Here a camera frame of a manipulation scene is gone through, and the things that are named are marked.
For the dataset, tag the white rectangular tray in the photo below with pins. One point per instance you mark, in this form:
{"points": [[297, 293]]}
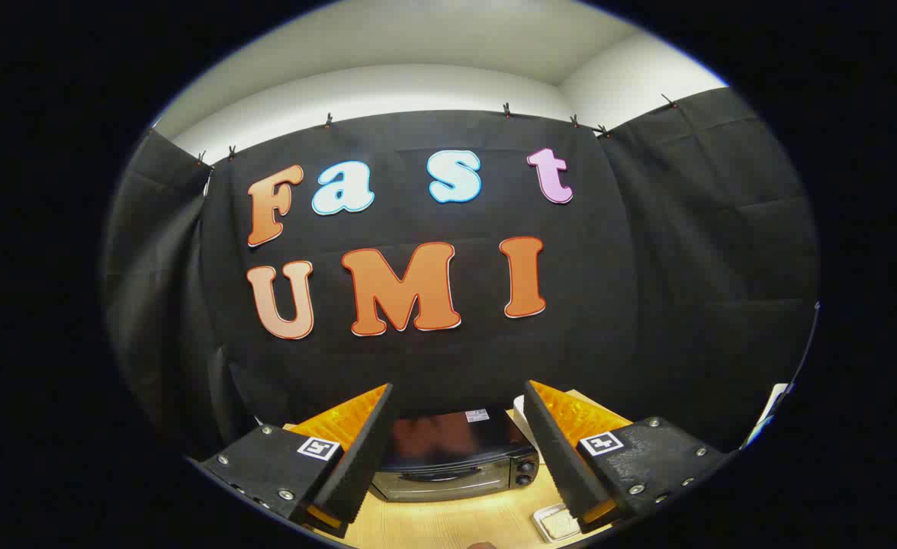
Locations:
{"points": [[541, 526]]}

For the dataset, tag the white pop-up toaster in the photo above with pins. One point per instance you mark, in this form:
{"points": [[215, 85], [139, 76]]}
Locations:
{"points": [[519, 415]]}

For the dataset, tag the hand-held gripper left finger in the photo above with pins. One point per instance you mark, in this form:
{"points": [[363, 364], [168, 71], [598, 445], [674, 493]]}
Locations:
{"points": [[357, 457]]}

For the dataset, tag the black toaster oven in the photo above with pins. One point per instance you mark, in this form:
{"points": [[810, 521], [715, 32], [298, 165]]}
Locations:
{"points": [[448, 457]]}

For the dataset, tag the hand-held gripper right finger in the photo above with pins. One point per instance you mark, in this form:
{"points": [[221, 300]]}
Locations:
{"points": [[559, 457]]}

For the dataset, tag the row of black cloth clips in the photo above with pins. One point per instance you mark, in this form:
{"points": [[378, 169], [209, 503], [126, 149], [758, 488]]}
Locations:
{"points": [[506, 109]]}

